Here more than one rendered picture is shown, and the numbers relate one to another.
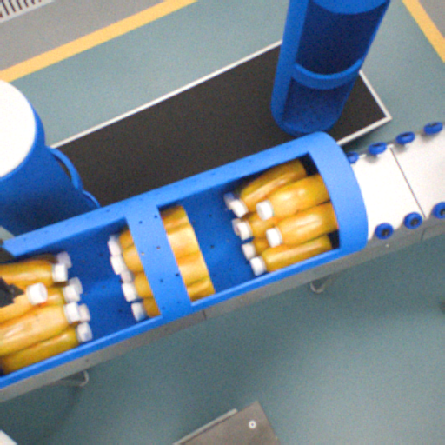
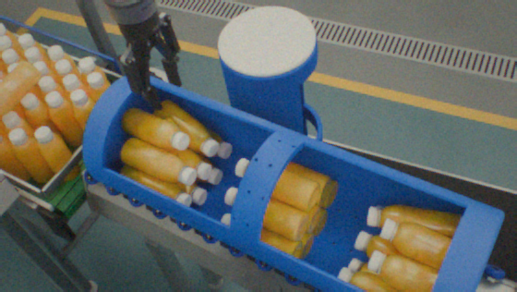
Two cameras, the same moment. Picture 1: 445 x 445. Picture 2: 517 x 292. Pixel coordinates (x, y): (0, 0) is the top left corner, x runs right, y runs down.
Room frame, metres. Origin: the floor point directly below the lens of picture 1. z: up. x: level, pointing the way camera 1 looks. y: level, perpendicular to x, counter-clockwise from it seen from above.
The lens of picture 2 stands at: (-0.06, -0.45, 2.18)
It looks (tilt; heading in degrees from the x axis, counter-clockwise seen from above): 53 degrees down; 61
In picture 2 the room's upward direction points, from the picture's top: 11 degrees counter-clockwise
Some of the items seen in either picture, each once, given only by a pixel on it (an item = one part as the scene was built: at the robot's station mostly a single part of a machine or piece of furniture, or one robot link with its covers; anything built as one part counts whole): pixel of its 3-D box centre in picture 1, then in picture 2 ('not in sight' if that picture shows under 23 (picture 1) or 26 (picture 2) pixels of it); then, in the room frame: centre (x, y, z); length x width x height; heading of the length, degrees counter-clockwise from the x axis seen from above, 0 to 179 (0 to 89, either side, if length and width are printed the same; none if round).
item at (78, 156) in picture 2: not in sight; (94, 137); (0.06, 0.69, 0.96); 0.40 x 0.01 x 0.03; 22
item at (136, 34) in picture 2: not in sight; (141, 29); (0.20, 0.38, 1.47); 0.08 x 0.07 x 0.09; 22
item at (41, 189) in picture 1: (32, 190); (281, 135); (0.60, 0.60, 0.59); 0.28 x 0.28 x 0.88
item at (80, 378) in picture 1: (59, 375); (177, 280); (0.05, 0.53, 0.31); 0.06 x 0.06 x 0.63; 22
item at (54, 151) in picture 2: not in sight; (57, 154); (-0.04, 0.69, 0.98); 0.07 x 0.07 x 0.17
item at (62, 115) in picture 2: not in sight; (66, 120); (0.03, 0.79, 0.98); 0.07 x 0.07 x 0.17
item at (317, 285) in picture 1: (331, 269); not in sight; (0.42, -0.38, 0.31); 0.06 x 0.06 x 0.63; 22
